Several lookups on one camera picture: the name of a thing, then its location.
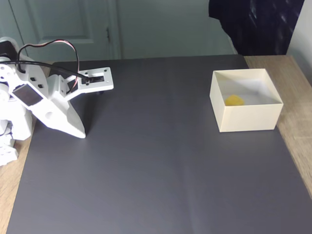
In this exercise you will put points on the yellow cube block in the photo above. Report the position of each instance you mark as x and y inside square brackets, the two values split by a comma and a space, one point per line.
[234, 101]

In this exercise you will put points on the white open cardboard box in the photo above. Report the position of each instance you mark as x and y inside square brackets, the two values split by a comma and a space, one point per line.
[248, 117]

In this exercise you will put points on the dark metal door hinge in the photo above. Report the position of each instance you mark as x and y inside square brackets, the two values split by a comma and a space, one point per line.
[107, 34]

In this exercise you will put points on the dark grey table mat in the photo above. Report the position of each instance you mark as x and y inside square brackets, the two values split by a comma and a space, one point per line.
[146, 182]

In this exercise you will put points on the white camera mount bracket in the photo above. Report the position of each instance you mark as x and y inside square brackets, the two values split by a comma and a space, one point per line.
[108, 83]

